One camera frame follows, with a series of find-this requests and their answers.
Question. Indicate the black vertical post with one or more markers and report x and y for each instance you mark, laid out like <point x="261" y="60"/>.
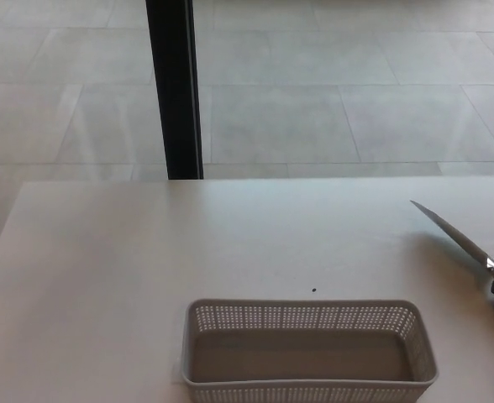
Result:
<point x="175" y="84"/>

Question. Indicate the grey perforated plastic basket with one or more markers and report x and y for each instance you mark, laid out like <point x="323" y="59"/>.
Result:
<point x="306" y="392"/>

